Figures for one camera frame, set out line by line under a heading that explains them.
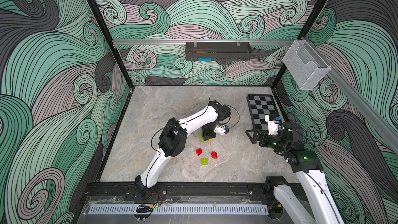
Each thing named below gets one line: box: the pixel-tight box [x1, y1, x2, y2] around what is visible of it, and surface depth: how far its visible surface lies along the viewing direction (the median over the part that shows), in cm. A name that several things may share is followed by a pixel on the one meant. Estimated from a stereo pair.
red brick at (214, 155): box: [210, 151, 219, 160], surface depth 85 cm
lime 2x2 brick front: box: [201, 158, 208, 166], surface depth 84 cm
